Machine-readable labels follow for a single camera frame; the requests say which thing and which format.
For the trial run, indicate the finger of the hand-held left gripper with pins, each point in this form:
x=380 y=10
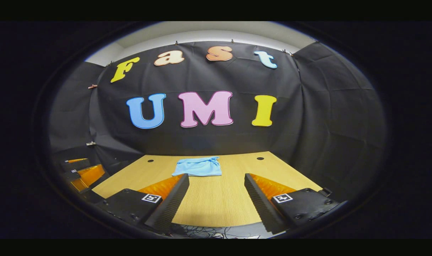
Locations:
x=90 y=176
x=77 y=166

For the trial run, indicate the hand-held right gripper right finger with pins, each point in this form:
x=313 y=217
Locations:
x=260 y=206

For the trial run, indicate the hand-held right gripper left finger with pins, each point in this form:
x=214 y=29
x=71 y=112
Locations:
x=169 y=206

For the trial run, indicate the light blue T-shirt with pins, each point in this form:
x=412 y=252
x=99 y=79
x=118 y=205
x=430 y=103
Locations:
x=198 y=167

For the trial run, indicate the copper cloth clip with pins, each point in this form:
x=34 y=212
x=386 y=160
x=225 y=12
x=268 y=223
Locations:
x=92 y=86

